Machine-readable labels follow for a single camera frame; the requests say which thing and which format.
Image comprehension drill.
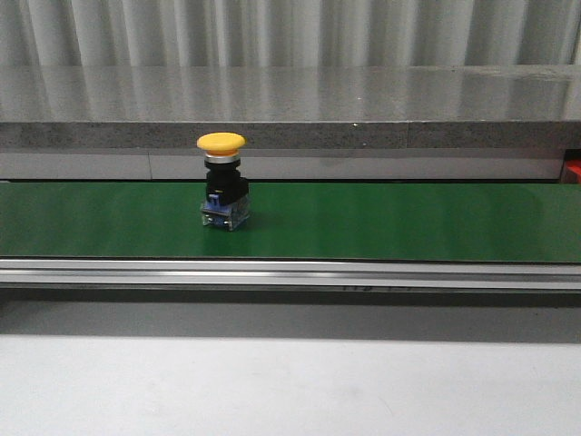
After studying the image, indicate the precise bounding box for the green conveyor belt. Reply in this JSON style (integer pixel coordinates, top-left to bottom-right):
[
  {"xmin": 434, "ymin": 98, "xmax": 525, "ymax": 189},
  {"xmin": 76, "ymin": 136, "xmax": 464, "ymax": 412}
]
[{"xmin": 1, "ymin": 182, "xmax": 580, "ymax": 263}]

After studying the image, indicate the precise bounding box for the aluminium conveyor rail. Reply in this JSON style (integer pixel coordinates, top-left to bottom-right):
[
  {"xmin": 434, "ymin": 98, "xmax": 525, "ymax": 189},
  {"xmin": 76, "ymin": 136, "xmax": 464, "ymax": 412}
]
[{"xmin": 1, "ymin": 258, "xmax": 580, "ymax": 292}]

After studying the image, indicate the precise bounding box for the grey granite counter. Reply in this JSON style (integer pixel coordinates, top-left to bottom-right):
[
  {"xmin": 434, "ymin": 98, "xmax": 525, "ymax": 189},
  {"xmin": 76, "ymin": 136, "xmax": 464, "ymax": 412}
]
[{"xmin": 1, "ymin": 65, "xmax": 580, "ymax": 181}]

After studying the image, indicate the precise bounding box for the white pleated curtain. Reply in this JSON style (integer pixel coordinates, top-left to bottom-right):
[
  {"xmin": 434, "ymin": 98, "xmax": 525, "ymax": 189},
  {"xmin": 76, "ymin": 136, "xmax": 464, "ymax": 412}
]
[{"xmin": 1, "ymin": 1, "xmax": 580, "ymax": 67}]

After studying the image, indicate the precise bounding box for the red plastic tray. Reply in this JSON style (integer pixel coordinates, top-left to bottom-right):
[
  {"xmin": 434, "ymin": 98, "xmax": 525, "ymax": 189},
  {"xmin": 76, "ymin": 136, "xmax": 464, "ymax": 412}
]
[{"xmin": 560, "ymin": 159, "xmax": 581, "ymax": 184}]

